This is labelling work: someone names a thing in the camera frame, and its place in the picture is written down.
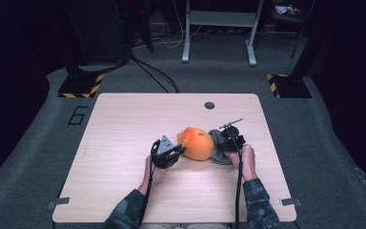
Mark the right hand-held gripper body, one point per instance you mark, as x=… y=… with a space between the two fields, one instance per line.
x=232 y=141

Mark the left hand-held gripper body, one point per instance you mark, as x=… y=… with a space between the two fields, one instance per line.
x=163 y=156

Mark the orange plush toy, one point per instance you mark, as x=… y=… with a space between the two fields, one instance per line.
x=197 y=144

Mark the person's left hand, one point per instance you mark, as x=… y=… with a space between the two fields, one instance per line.
x=155 y=176

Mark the person's right hand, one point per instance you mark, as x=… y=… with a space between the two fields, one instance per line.
x=249 y=162

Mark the person's light trousers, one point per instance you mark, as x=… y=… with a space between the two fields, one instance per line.
x=184 y=226

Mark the yellow-striped black stand base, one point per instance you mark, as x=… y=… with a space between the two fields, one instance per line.
x=290 y=86
x=79 y=86

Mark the grey tape strip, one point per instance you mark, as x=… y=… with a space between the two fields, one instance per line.
x=290 y=202
x=58 y=202

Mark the thin black stand leg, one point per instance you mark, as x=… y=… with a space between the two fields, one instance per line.
x=300 y=38

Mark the white and orange small item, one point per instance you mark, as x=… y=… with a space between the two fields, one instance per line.
x=286 y=9

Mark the dark equipment cabinet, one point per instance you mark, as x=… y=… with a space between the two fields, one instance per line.
x=98 y=28

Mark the white metal desk frame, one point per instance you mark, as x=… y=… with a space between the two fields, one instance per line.
x=222 y=18

